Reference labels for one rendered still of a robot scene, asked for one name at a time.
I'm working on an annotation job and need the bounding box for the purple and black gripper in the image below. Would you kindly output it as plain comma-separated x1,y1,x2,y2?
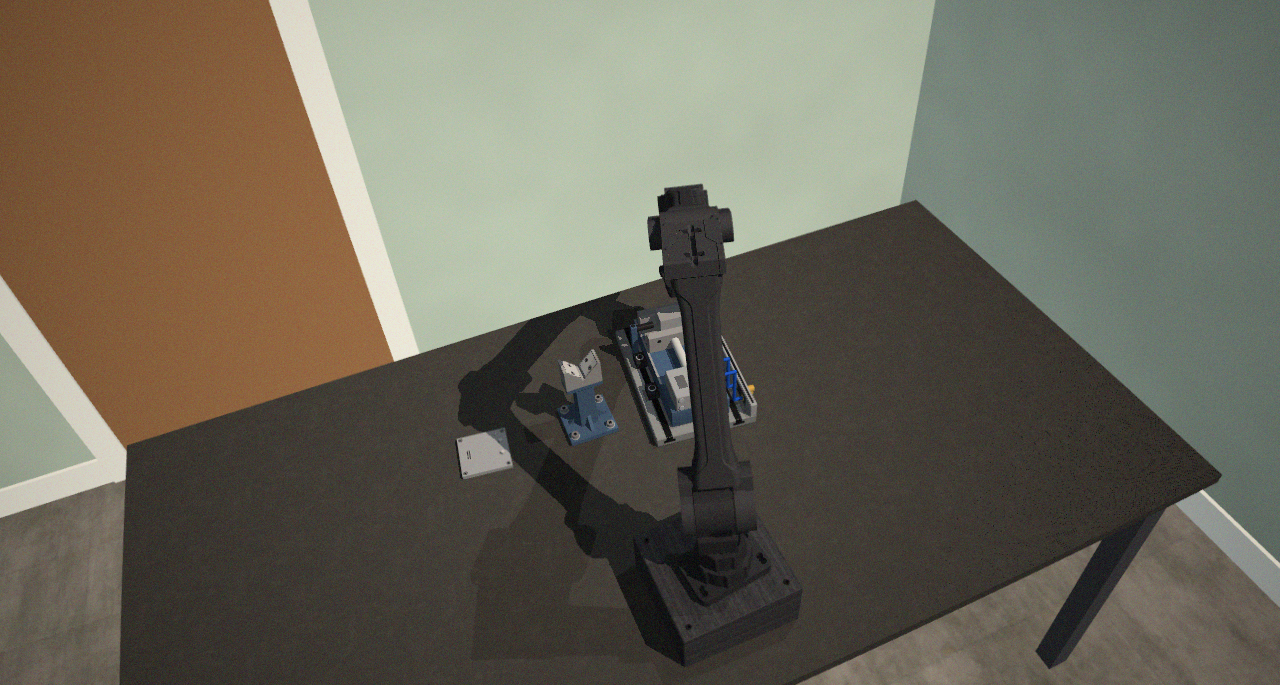
659,265,676,298

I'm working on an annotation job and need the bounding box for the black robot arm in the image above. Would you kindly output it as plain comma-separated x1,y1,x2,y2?
646,184,771,607

